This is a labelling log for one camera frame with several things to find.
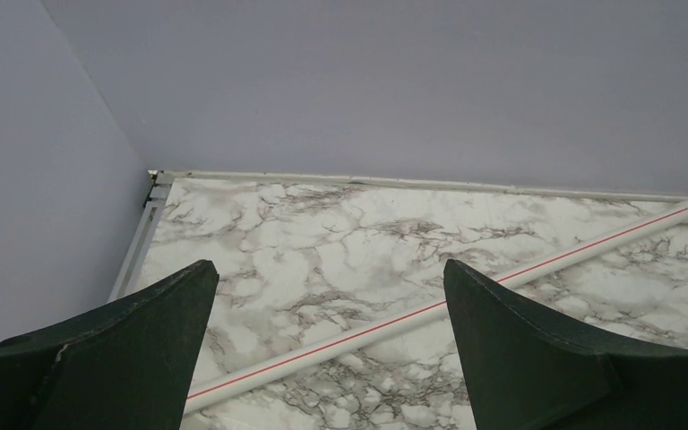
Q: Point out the white PVC pipe frame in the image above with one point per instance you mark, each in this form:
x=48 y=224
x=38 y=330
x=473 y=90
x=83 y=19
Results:
x=230 y=385

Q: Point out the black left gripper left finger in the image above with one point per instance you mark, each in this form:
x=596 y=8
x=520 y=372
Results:
x=128 y=364

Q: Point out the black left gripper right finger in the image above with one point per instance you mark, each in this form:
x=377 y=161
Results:
x=527 y=366

